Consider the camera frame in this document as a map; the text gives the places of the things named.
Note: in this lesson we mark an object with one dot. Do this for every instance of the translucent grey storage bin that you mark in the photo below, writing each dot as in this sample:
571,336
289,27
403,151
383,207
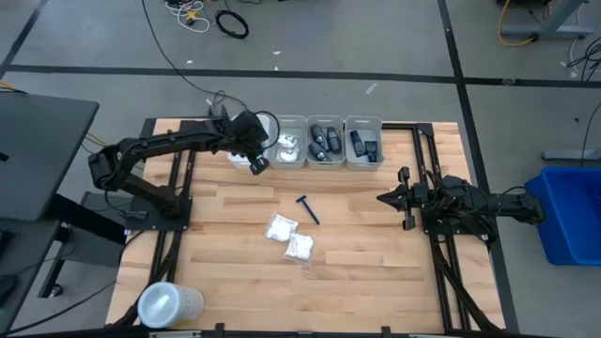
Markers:
364,122
326,119
293,166

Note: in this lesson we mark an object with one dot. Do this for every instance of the clear bag of cotton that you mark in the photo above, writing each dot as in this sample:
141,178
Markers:
299,247
288,140
281,228
288,155

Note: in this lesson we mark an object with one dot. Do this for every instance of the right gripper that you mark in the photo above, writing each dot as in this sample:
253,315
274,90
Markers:
407,216

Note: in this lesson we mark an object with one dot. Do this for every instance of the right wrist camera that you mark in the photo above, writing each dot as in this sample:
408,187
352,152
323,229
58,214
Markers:
420,193

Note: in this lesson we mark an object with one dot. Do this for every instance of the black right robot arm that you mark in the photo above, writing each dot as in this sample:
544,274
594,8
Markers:
493,206

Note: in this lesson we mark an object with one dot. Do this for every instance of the grey desk base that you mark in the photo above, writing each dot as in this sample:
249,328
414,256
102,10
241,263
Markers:
549,32

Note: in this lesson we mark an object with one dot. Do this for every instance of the blue plastic tote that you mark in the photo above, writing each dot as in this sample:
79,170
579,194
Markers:
568,216

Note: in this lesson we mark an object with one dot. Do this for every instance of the grey desk foot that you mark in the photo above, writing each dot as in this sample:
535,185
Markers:
573,156

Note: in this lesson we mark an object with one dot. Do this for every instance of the black desk leg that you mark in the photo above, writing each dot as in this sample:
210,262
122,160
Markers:
108,233

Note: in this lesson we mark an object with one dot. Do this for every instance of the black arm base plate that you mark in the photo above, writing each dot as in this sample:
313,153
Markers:
141,224
451,230

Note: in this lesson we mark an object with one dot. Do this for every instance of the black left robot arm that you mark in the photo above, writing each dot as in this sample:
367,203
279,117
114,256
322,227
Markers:
164,141

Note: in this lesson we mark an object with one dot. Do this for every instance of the white opaque storage bin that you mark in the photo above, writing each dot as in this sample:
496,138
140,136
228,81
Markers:
237,162

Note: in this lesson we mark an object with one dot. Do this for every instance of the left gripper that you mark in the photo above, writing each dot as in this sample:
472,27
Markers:
249,131

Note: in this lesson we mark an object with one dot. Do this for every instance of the black desk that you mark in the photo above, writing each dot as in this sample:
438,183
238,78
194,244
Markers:
42,150

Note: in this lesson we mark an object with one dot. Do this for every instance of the blue disposable razor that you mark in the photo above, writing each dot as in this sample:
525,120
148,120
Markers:
309,211

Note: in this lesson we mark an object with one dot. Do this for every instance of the black aluminium table frame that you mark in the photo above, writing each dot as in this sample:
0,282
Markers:
422,127

